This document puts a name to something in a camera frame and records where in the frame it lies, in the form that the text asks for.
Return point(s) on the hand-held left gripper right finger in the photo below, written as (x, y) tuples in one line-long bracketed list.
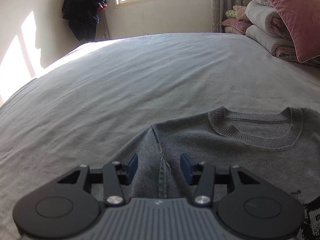
[(185, 168)]

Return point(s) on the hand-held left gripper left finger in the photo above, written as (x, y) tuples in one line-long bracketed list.
[(132, 168)]

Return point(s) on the grey knit sweater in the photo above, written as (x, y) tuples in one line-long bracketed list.
[(225, 160)]

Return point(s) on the dark hanging clothes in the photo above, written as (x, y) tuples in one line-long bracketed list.
[(82, 7)]

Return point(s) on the bed with grey sheet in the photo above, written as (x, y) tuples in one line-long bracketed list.
[(125, 80)]

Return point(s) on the small pink pillow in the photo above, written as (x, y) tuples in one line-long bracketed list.
[(235, 26)]

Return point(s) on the folded grey pink quilt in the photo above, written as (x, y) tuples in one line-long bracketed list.
[(262, 27)]

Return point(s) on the green patterned cushion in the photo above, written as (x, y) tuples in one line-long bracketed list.
[(230, 14)]

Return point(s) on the mauve folded cloth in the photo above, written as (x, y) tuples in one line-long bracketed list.
[(241, 12)]

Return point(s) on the grey patterned curtain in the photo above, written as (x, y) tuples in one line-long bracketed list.
[(222, 0)]

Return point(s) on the large pink velvet pillow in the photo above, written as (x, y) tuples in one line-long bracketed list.
[(292, 12)]

